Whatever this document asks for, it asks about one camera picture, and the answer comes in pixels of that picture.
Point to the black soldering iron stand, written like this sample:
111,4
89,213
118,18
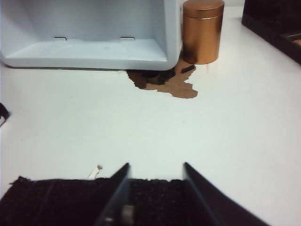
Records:
270,23

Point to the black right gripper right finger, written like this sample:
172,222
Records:
211,204

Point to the small black screw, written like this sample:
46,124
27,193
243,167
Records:
188,68

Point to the white water dispenser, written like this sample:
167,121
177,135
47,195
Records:
82,23

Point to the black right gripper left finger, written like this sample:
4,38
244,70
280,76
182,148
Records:
113,200

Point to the copper metal tin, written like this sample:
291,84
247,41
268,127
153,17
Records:
202,35

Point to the black sponge block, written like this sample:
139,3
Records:
58,204

